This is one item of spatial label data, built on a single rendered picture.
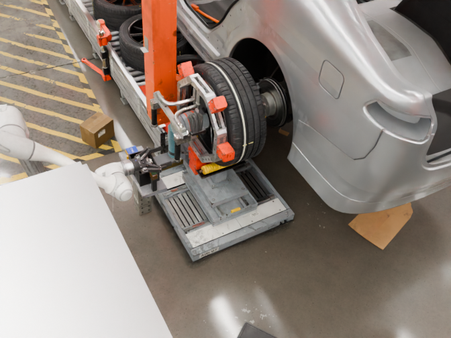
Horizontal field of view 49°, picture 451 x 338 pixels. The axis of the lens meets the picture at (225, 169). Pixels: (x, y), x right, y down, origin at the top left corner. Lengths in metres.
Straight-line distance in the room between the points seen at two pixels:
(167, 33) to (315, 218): 1.73
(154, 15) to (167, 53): 0.29
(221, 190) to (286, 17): 1.37
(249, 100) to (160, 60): 0.67
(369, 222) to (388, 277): 0.47
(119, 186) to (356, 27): 1.41
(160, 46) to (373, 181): 1.50
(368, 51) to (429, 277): 1.91
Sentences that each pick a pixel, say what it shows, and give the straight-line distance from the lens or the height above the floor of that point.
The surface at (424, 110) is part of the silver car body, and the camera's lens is 2.35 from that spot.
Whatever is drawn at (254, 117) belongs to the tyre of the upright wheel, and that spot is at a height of 1.02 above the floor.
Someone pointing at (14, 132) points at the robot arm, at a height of 1.21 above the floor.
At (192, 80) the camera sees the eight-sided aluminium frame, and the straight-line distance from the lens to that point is 2.95.
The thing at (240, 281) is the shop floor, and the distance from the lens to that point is 3.37.
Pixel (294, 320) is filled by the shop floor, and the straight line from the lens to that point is 3.30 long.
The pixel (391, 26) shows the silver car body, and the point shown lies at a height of 1.05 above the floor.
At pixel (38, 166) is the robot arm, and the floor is 0.86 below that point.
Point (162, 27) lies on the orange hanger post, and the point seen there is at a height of 1.30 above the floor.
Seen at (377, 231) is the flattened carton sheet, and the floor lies 0.01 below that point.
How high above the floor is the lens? 2.90
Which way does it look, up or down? 47 degrees down
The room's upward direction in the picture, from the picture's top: 7 degrees clockwise
